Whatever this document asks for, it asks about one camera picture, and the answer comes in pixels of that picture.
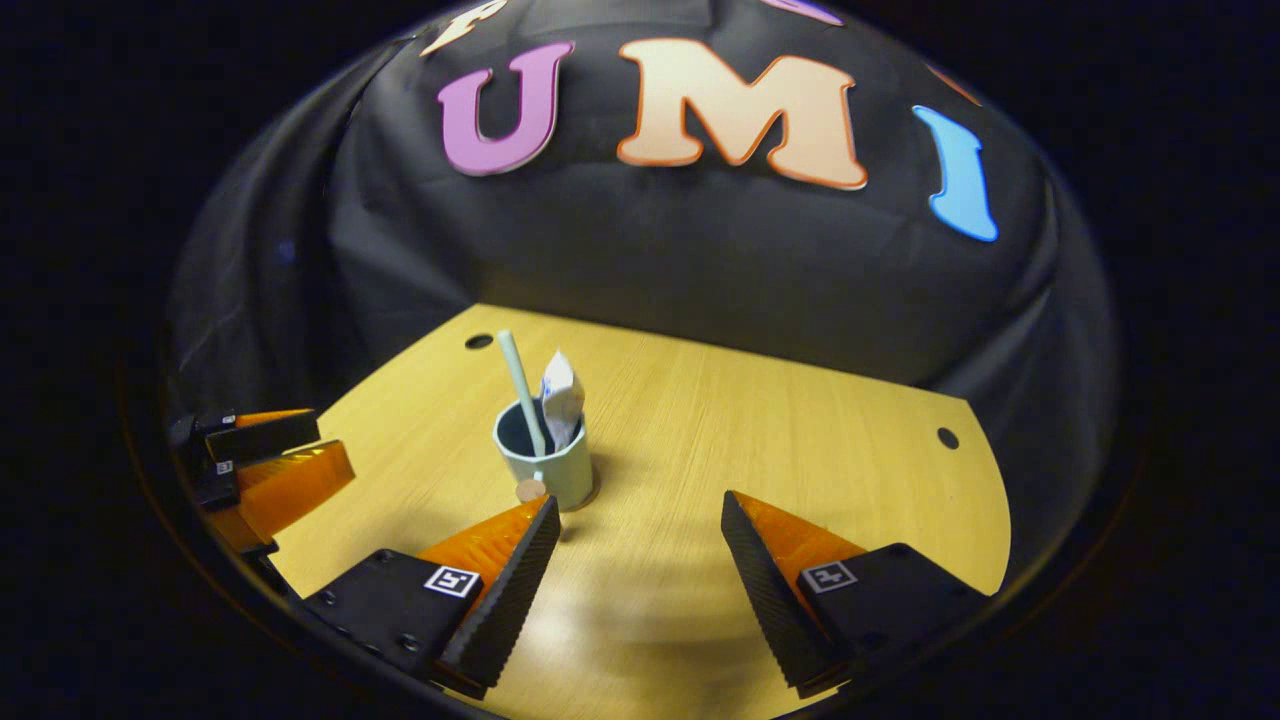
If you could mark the white toothpaste tube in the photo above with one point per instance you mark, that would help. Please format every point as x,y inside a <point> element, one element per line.
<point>562,400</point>

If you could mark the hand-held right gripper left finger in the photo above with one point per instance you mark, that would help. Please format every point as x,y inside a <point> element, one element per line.
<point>510,600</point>

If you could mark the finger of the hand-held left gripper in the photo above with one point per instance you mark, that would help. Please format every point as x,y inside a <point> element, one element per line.
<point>260,435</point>
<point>290,490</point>

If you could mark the black backdrop cloth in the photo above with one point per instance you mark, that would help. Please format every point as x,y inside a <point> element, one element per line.
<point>700,260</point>

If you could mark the wooden desktop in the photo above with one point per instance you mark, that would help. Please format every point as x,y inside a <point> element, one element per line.
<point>750,450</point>

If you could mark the pale green cup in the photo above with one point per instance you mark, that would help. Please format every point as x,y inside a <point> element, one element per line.
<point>565,470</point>

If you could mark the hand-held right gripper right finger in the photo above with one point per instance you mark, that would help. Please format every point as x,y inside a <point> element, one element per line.
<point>770,600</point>

